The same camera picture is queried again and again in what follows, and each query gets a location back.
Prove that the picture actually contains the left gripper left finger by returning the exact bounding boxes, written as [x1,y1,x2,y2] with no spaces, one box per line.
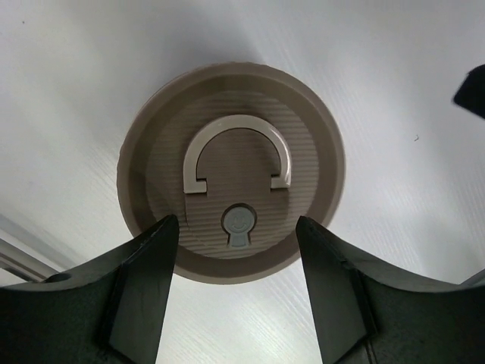
[1,215,179,363]

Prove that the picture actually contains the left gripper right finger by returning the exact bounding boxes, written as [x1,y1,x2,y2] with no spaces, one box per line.
[296,217,484,363]

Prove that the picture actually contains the beige round lid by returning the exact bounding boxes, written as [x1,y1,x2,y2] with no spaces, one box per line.
[117,62,346,284]

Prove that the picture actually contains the metal tongs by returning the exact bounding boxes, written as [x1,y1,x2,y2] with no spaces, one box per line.
[452,64,485,119]

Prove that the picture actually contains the aluminium mounting rail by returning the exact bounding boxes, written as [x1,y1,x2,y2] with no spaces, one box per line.
[1,215,76,282]

